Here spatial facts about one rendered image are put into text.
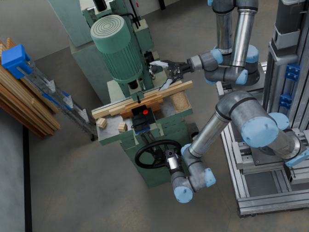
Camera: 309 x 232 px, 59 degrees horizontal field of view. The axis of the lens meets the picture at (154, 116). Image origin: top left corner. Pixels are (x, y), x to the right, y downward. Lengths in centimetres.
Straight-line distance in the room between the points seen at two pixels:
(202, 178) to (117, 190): 140
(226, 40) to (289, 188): 112
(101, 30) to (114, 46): 9
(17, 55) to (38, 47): 194
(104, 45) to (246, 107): 69
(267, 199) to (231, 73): 102
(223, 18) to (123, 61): 58
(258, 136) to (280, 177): 121
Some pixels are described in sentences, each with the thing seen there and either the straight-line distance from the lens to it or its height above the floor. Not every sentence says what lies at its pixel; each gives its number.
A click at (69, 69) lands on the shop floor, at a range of 378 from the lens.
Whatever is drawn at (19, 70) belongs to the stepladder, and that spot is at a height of 108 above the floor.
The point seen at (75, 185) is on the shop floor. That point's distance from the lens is 275.
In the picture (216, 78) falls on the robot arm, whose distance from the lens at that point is 147.
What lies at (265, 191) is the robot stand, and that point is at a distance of 217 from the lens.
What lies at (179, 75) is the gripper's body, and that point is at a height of 125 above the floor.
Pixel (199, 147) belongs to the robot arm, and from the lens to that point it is 125.
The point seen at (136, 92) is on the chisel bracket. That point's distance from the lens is 161.
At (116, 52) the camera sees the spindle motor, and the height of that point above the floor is 141.
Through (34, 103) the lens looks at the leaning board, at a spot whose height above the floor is 47.
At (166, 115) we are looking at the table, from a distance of 167.
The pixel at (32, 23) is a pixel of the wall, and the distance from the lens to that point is 396.
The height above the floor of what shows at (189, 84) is 93.
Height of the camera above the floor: 224
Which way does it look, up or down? 53 degrees down
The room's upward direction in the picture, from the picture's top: 22 degrees counter-clockwise
